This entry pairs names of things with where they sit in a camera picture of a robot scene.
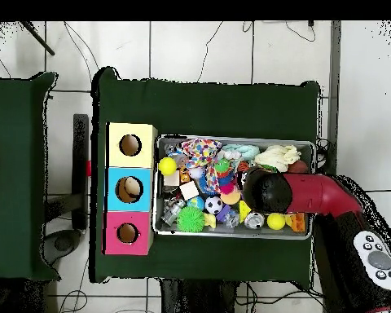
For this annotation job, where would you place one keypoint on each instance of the orange striped tiger plush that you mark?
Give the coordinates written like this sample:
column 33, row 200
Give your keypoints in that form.
column 243, row 166

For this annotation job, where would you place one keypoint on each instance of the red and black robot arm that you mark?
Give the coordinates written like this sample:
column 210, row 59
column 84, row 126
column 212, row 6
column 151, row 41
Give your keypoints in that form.
column 312, row 195

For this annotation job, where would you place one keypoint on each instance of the silver mesh bin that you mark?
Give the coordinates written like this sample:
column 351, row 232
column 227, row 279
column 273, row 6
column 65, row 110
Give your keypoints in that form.
column 221, row 231

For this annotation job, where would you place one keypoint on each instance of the wooden box with three holes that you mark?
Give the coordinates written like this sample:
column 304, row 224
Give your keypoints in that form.
column 114, row 156

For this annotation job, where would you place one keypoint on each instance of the wooden cube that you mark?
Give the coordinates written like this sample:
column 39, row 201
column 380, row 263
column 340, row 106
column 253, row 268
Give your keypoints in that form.
column 189, row 190

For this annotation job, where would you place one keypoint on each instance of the polka dot cloth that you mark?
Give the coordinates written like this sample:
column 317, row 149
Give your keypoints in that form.
column 200, row 151

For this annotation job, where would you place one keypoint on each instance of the green-headed spiky caterpillar toy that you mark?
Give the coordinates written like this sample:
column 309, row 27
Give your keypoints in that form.
column 222, row 165

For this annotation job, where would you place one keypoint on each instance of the large yellow ball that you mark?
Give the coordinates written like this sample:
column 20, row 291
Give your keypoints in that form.
column 167, row 166

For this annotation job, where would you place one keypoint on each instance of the blue globe ball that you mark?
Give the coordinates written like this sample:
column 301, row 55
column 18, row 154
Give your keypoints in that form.
column 196, row 202

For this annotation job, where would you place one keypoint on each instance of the small soccer ball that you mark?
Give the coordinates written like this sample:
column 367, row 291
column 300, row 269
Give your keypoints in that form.
column 213, row 205

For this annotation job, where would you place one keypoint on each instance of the large green spiky ball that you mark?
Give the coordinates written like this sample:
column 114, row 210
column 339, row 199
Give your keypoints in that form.
column 190, row 219

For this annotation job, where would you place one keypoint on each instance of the light teal knitted cloth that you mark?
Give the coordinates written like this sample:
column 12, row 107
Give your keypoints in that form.
column 244, row 150

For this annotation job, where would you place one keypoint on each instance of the dark green tablecloth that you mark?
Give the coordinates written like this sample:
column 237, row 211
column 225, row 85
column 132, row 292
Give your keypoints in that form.
column 198, row 107

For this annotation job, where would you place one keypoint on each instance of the cream knitted cloth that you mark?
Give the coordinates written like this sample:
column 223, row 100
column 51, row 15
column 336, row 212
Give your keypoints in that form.
column 277, row 156

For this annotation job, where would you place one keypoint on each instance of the small yellow ball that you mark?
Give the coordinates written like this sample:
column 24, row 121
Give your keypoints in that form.
column 276, row 221

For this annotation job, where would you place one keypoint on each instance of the black stand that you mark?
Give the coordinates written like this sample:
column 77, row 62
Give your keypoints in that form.
column 80, row 146

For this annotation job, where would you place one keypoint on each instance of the green-covered side table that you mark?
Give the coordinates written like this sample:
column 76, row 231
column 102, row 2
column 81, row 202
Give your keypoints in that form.
column 13, row 179

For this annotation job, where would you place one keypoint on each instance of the black rod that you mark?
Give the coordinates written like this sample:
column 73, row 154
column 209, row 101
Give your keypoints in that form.
column 39, row 39

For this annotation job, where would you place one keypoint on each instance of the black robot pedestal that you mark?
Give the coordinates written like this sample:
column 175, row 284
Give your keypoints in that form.
column 195, row 296

